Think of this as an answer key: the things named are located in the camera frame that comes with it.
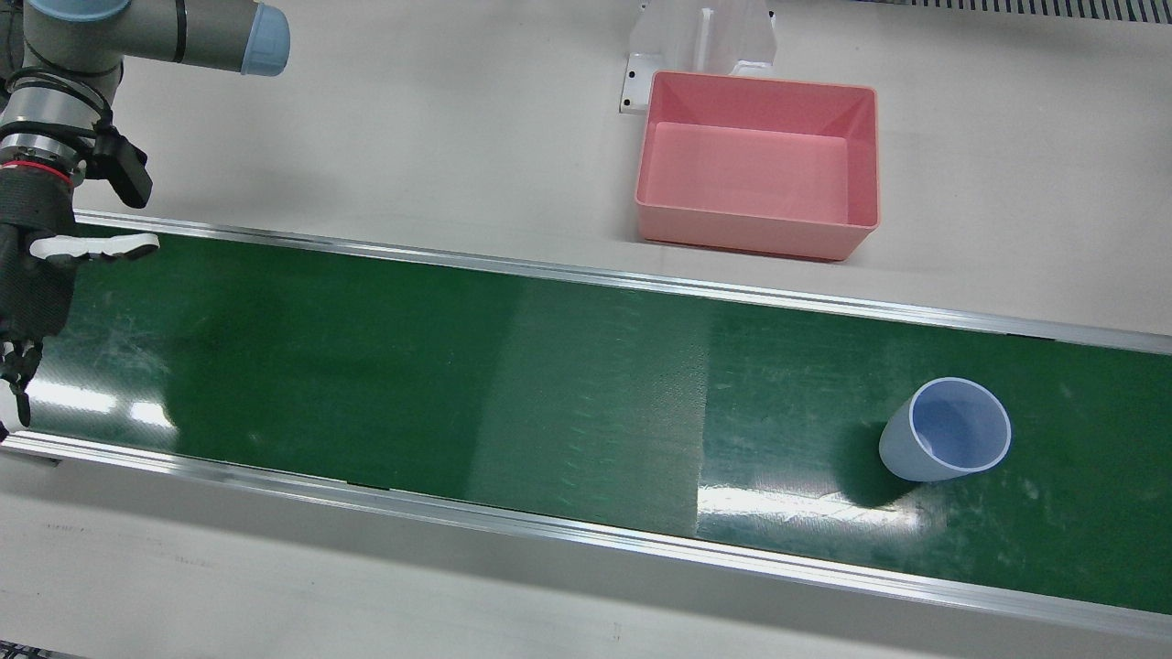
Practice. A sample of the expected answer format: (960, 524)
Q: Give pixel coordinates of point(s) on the aluminium conveyor rail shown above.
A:
(641, 279)
(549, 526)

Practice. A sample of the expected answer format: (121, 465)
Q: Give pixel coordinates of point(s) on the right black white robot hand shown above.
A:
(32, 293)

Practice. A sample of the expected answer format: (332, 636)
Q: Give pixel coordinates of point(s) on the pink plastic box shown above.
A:
(751, 174)

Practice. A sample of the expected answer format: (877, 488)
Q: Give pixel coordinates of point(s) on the white metal bracket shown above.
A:
(678, 37)

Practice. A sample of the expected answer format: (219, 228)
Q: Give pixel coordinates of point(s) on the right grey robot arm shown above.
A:
(165, 27)

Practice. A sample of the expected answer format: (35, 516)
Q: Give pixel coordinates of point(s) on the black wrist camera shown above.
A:
(124, 165)

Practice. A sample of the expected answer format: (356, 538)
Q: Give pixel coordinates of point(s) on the translucent pale blue cup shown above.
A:
(952, 430)

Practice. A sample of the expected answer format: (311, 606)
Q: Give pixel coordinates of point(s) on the green conveyor belt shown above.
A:
(458, 384)

